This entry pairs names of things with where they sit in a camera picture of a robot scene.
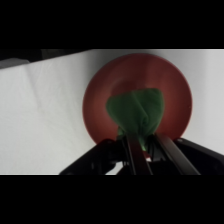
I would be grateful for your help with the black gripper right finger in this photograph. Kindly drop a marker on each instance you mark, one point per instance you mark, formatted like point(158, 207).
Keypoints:
point(175, 156)

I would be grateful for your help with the pink red bowl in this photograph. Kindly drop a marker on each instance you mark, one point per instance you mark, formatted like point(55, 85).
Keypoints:
point(100, 100)

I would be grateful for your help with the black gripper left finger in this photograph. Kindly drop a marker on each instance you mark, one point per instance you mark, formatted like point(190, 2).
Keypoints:
point(138, 156)

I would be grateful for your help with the green triangle block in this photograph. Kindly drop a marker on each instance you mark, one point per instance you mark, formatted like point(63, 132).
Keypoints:
point(136, 110)

